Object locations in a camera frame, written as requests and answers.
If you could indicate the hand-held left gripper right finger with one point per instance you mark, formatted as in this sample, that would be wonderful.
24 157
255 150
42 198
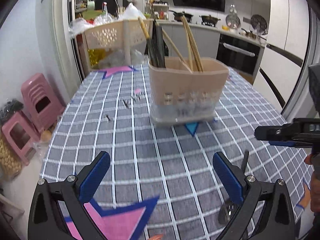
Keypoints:
227 173

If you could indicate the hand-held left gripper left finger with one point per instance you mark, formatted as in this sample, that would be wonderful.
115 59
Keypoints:
96 173

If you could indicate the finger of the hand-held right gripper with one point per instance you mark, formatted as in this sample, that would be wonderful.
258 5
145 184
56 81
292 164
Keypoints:
282 144

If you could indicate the beige plastic utensil holder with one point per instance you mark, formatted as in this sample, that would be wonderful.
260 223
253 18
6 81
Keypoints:
187 92

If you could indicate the plain bamboo chopstick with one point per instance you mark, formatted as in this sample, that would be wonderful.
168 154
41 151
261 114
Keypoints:
175 48
197 57
187 37

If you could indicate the person's right hand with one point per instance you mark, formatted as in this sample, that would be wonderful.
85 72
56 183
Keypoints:
315 192

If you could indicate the small metal clip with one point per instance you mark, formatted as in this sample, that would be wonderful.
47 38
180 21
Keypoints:
127 103
108 118
138 97

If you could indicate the grey checked tablecloth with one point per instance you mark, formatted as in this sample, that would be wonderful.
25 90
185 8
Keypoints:
150 150

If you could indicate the black built-in oven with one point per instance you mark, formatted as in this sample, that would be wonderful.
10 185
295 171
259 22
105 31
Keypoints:
237 53

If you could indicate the pink plastic stool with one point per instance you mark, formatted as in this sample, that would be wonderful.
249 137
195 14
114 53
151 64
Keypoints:
18 135
41 100

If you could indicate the round metal pot lid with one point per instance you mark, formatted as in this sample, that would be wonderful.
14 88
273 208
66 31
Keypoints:
259 23
232 18

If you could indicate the bag of yellow contents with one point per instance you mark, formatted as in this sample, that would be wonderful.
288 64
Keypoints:
8 155

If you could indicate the yellow oil bottle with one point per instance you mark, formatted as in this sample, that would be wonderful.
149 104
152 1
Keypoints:
96 56

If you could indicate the white kitchen counter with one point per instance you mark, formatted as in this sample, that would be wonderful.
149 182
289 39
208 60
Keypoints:
207 28

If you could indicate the black frying pan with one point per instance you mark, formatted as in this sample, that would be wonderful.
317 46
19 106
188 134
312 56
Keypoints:
210 20

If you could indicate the beige basket storage rack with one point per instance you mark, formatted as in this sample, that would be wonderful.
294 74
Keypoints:
107 35

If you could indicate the clear plastic bag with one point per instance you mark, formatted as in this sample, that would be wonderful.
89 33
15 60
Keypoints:
133 11
85 25

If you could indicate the black wok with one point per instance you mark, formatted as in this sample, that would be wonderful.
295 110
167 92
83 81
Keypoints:
181 15

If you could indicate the red capped spray bottle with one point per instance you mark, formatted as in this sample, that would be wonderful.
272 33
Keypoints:
105 7

